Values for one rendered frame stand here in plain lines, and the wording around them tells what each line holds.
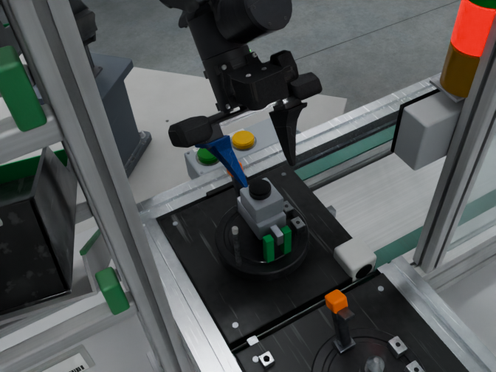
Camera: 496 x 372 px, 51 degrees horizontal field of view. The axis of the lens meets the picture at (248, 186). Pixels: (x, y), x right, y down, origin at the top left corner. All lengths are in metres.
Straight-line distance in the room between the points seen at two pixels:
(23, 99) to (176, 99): 1.01
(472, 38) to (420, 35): 2.54
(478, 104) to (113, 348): 0.62
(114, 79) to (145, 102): 0.27
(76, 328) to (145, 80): 0.99
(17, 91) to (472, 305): 0.79
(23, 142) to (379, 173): 0.79
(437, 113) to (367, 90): 2.05
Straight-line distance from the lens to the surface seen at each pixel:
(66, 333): 0.36
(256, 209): 0.68
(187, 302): 0.76
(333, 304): 0.62
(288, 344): 0.71
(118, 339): 0.87
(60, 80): 0.23
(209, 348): 0.73
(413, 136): 0.60
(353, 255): 0.76
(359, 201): 0.92
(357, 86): 2.66
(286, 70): 0.56
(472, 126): 0.60
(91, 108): 0.24
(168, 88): 1.26
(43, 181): 0.40
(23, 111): 0.23
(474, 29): 0.55
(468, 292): 0.92
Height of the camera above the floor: 1.61
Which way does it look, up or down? 48 degrees down
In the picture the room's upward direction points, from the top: 4 degrees counter-clockwise
